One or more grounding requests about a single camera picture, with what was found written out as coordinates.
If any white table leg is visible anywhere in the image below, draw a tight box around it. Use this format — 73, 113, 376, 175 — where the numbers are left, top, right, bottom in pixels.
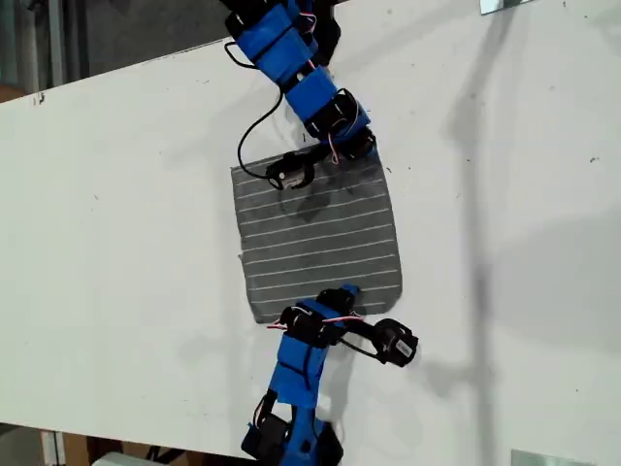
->
40, 429, 67, 466

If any camera black cable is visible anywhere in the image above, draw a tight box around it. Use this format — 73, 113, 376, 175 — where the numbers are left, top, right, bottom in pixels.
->
338, 336, 385, 363
223, 40, 285, 180

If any grey striped square towel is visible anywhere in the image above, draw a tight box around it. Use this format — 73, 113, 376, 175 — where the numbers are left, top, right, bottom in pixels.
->
229, 147, 406, 326

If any white container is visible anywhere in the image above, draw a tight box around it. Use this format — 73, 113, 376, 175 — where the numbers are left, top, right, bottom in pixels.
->
93, 450, 152, 466

